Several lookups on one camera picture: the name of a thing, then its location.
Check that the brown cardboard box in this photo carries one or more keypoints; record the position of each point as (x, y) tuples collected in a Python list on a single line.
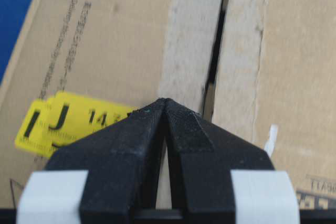
[(263, 70)]

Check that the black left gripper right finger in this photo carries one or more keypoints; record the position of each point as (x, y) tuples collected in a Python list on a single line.
[(217, 177)]

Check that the blue table cloth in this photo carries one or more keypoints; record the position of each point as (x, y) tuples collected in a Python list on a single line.
[(13, 13)]

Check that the yellow sticker label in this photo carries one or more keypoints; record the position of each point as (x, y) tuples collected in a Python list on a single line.
[(30, 135), (74, 116)]

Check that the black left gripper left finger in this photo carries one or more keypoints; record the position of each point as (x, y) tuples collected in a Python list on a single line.
[(101, 178)]

